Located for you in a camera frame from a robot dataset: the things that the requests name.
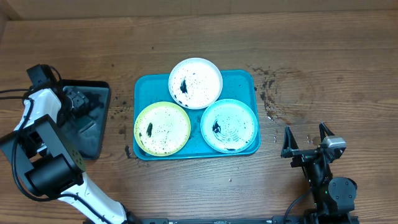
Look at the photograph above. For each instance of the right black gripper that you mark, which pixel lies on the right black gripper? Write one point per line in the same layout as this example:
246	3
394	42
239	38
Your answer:
290	148

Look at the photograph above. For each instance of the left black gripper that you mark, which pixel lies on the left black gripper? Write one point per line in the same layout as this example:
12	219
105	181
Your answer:
79	100

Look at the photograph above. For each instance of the yellow plate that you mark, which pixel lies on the yellow plate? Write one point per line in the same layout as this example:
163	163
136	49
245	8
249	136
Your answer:
162	129

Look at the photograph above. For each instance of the white plate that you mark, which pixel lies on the white plate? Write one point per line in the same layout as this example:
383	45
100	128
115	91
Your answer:
195	83

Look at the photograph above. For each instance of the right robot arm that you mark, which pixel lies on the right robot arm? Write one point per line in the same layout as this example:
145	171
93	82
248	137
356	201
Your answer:
333	196

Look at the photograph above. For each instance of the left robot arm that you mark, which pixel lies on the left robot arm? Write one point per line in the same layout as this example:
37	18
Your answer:
45	164

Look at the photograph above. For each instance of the black water tray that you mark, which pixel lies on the black water tray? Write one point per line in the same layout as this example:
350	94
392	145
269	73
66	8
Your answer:
87	132

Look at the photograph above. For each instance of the light blue dirty plate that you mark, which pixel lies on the light blue dirty plate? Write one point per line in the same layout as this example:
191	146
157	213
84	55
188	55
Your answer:
229	126

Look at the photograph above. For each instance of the teal plastic tray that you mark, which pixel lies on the teal plastic tray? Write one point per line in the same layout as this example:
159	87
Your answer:
149	89

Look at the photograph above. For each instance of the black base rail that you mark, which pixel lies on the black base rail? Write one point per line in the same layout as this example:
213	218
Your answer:
273	220

